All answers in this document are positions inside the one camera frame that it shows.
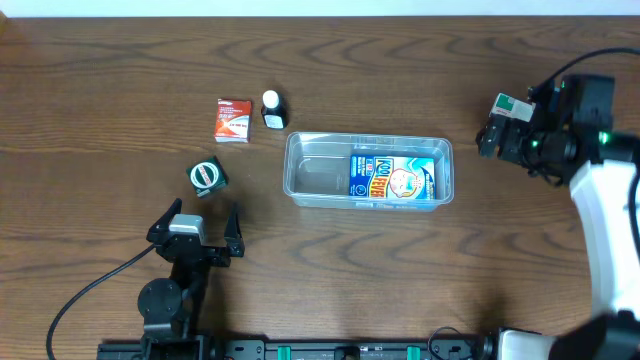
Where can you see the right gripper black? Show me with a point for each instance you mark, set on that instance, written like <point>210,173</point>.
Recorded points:
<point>491,138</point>

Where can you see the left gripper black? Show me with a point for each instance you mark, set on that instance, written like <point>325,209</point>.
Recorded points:
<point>234,244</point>

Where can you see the green Zam-Buk box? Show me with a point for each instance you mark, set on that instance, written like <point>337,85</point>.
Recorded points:
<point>207,177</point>

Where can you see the white green medicine box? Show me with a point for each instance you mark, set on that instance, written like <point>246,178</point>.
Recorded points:
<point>511,107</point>

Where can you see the red white medicine box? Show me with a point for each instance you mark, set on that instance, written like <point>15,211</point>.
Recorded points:
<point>233,121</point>

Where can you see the blue Kool Fever box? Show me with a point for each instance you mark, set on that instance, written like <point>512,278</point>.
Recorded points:
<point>392,177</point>

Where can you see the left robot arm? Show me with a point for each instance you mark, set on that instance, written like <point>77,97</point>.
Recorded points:
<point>170,306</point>

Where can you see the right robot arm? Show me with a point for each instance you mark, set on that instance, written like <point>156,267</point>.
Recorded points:
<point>603,182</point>

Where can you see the clear plastic container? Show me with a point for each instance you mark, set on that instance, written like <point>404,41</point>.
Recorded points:
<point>317,167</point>

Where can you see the dark bottle white cap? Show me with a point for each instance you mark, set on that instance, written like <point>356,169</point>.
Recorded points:
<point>273,110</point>

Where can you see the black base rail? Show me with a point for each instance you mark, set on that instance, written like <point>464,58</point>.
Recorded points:
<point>447,347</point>

